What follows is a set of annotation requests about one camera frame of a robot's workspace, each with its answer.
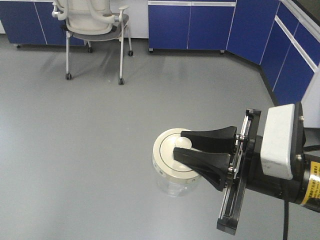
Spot blue cabinet left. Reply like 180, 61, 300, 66
0, 0, 88, 49

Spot blue cabinet right run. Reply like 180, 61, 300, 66
227, 0, 320, 105

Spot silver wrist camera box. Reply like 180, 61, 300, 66
260, 104, 295, 180

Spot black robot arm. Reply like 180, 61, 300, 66
173, 102, 320, 235

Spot black cable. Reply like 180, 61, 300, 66
281, 193, 290, 240

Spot blue cabinet centre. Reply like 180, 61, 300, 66
147, 0, 237, 53

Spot glass jar with white lid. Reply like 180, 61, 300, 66
151, 128, 201, 197

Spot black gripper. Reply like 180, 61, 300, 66
173, 108, 308, 236

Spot white mesh office chair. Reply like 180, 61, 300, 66
51, 0, 129, 85

